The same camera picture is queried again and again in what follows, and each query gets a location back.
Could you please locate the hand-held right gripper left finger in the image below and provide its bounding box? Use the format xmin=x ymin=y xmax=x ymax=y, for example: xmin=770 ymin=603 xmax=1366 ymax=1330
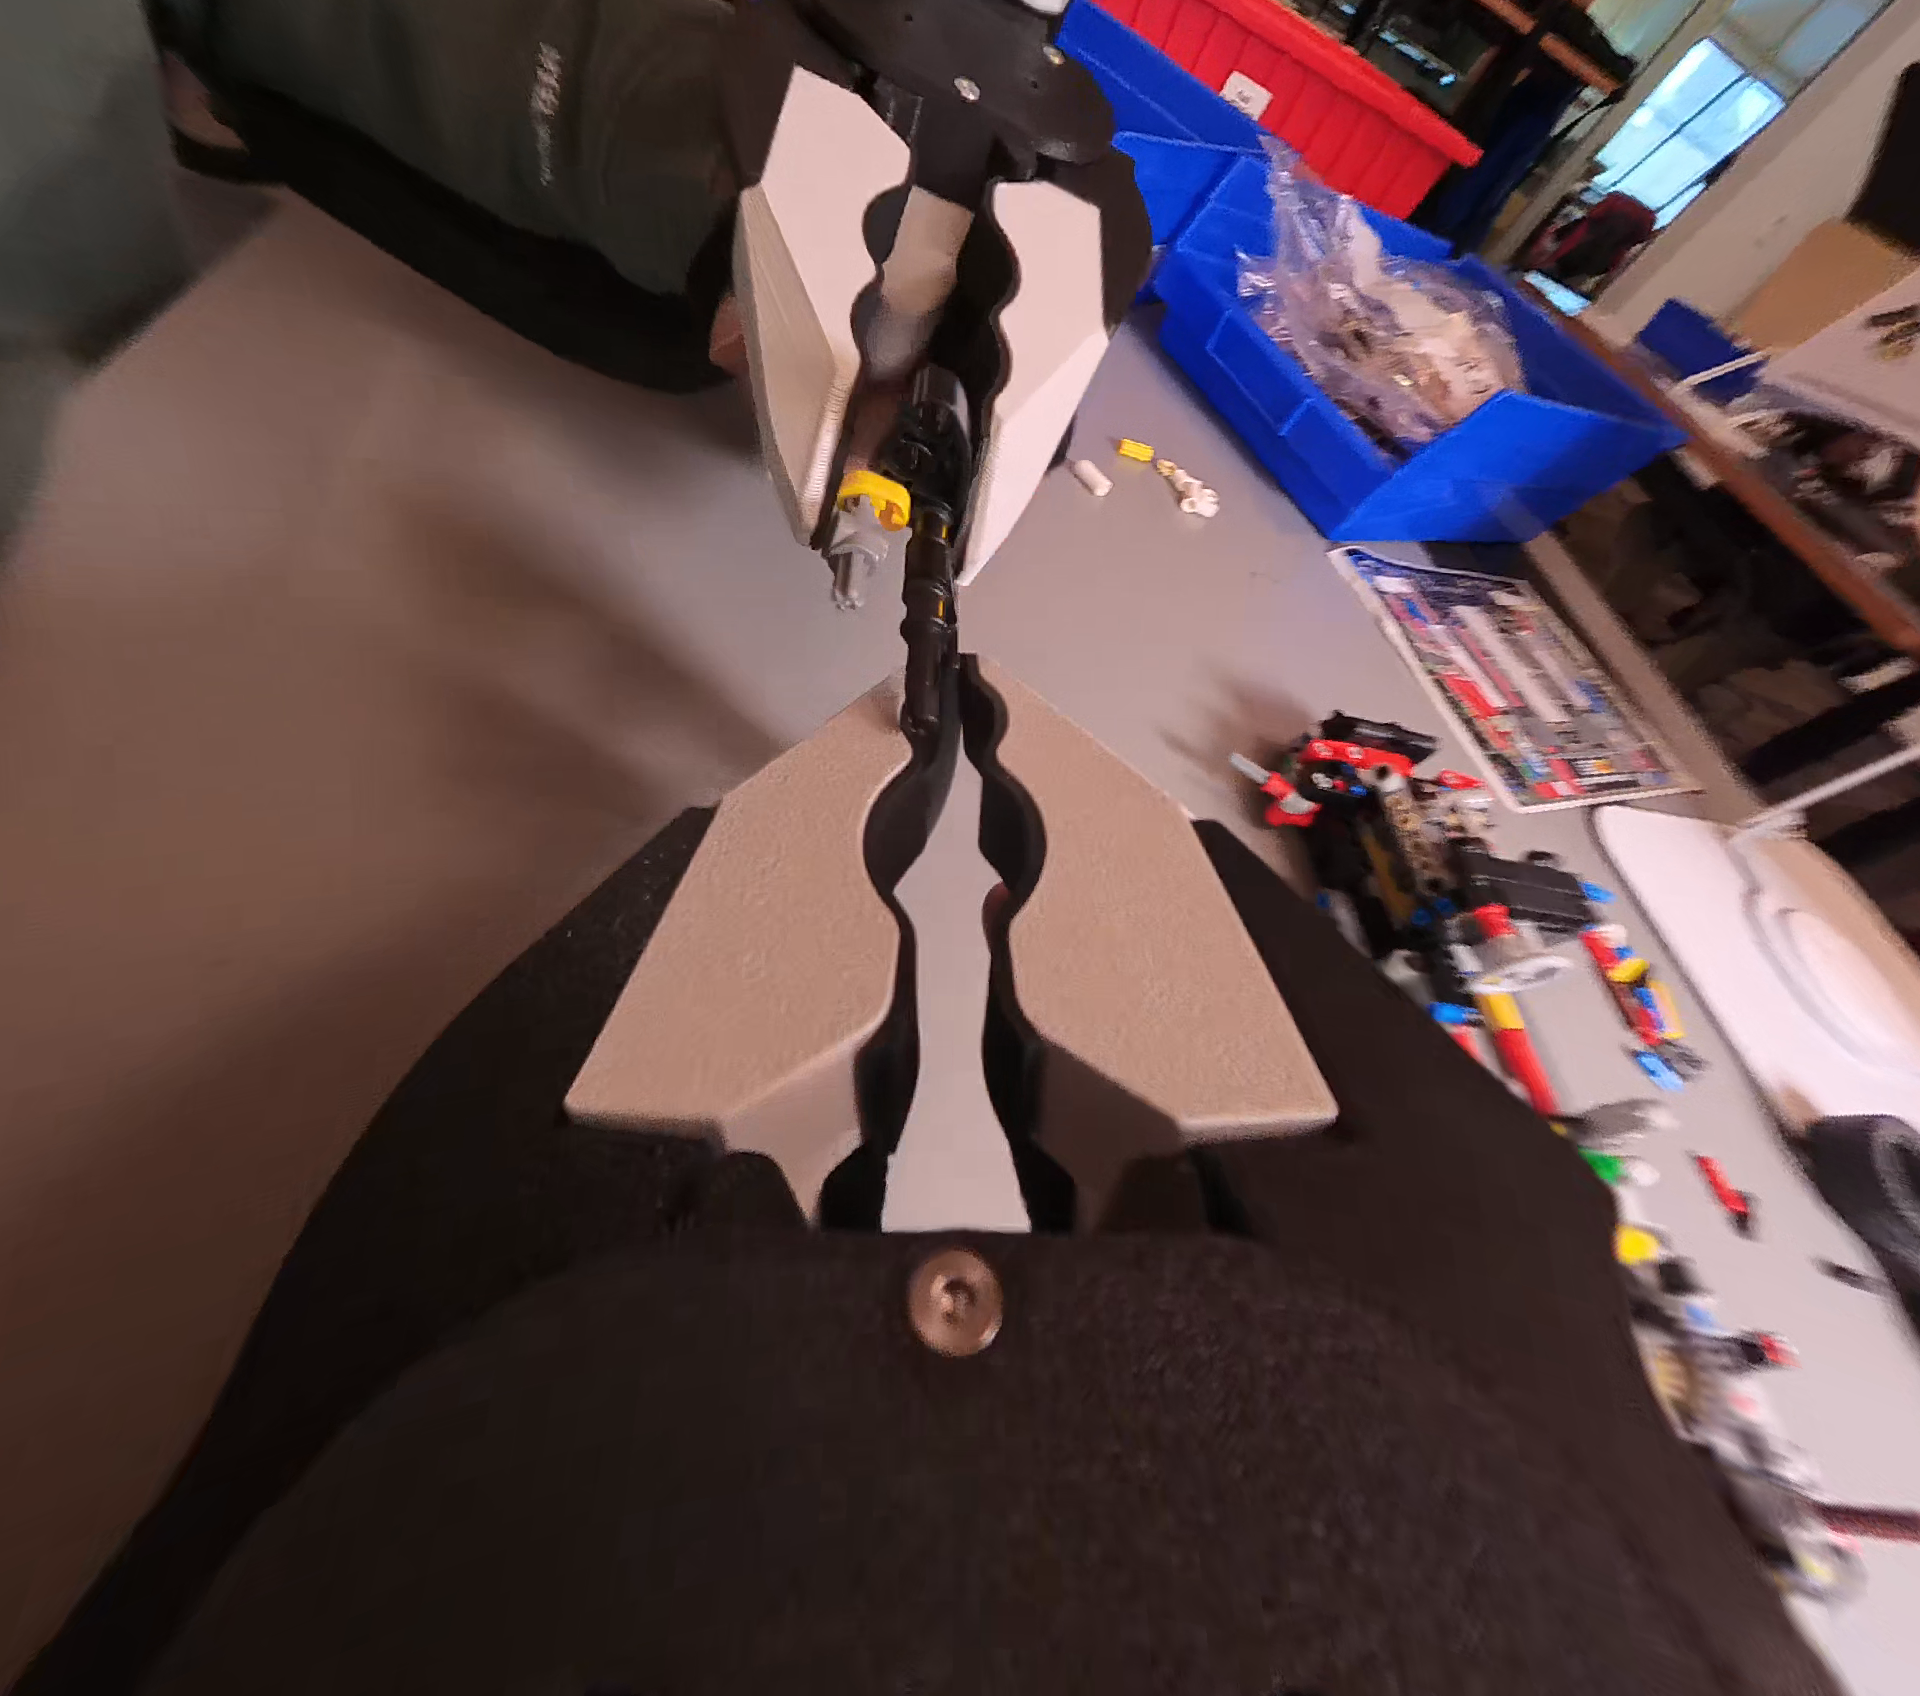
xmin=564 ymin=661 xmax=956 ymax=1229

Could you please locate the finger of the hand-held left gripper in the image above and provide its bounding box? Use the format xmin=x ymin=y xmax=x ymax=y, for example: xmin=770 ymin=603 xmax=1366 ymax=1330
xmin=733 ymin=65 xmax=921 ymax=554
xmin=949 ymin=169 xmax=1120 ymax=592

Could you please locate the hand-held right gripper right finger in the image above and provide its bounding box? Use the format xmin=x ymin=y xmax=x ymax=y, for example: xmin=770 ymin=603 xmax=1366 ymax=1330
xmin=960 ymin=659 xmax=1343 ymax=1230

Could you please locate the person's left forearm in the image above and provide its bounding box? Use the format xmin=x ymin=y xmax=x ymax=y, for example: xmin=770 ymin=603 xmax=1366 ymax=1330
xmin=66 ymin=0 xmax=760 ymax=298

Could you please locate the plastic bag of lego parts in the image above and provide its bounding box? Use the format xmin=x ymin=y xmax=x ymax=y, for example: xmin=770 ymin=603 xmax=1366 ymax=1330
xmin=1235 ymin=133 xmax=1528 ymax=456

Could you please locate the lego car chassis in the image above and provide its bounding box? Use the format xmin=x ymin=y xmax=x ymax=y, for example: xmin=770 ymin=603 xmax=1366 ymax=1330
xmin=1231 ymin=713 xmax=1870 ymax=1606

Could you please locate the pile of small lego pieces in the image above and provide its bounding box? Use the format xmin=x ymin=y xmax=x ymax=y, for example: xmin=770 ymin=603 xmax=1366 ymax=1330
xmin=1574 ymin=922 xmax=1709 ymax=1095

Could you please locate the black lego tyre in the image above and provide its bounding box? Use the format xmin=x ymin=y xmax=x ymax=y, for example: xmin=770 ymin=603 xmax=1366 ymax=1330
xmin=1805 ymin=1114 xmax=1920 ymax=1259

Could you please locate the red storage bin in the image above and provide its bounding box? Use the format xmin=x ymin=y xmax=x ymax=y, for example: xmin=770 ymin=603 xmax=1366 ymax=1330
xmin=1076 ymin=0 xmax=1488 ymax=224

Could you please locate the large blue storage bin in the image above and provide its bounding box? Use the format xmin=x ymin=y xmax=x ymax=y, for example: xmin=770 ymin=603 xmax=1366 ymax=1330
xmin=1152 ymin=151 xmax=1693 ymax=547

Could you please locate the colourful instruction booklet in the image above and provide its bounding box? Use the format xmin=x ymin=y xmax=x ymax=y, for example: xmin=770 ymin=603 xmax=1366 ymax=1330
xmin=1327 ymin=544 xmax=1709 ymax=817

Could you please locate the small blue box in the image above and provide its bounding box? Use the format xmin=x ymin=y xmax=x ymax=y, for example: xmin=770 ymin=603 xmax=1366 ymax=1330
xmin=1632 ymin=296 xmax=1768 ymax=404

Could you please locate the brown wooden desk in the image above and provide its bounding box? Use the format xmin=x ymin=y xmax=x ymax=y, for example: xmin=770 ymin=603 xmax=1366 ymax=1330
xmin=1523 ymin=279 xmax=1920 ymax=656

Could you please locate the person's green sweatshirt torso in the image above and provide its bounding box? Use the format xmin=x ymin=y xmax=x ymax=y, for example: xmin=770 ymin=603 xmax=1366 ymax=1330
xmin=0 ymin=0 xmax=190 ymax=544

